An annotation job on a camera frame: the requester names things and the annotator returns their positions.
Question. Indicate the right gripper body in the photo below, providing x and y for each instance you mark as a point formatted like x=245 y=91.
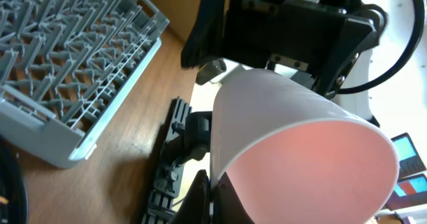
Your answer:
x=321 y=40

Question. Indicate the laptop in background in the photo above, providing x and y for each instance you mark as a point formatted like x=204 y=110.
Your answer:
x=410 y=190

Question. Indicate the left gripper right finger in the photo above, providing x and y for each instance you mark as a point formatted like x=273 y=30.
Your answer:
x=227 y=207

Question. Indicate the grey dishwasher rack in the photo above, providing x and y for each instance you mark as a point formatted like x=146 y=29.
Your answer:
x=67 y=66

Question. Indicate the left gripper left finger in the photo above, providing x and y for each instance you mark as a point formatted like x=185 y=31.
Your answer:
x=195 y=207

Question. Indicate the pink cup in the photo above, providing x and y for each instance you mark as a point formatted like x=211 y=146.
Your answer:
x=294 y=156

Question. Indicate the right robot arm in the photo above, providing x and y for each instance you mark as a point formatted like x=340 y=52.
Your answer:
x=398 y=43

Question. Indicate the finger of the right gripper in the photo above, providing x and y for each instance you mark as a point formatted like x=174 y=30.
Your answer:
x=205 y=40

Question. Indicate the black round tray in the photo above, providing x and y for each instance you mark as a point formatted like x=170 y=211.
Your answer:
x=14 y=199

